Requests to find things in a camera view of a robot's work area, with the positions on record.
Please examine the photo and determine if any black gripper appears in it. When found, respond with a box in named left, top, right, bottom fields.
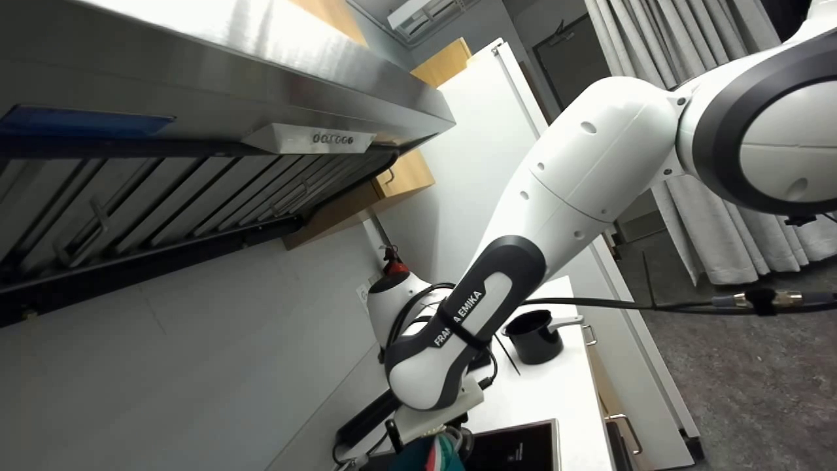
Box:
left=446, top=421, right=482, bottom=471

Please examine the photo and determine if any red fire extinguisher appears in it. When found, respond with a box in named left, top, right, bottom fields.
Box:
left=378, top=246, right=412, bottom=284

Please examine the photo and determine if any wooden upper cabinet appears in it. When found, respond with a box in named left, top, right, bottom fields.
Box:
left=283, top=0, right=474, bottom=251

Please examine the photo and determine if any stainless steel range hood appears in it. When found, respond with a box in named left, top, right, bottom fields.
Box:
left=0, top=0, right=458, bottom=331

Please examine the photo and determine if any black pot with grey handle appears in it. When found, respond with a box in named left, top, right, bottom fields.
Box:
left=501, top=307, right=586, bottom=367

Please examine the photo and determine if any metal cabinet handle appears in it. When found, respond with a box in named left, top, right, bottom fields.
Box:
left=598, top=408, right=645, bottom=458

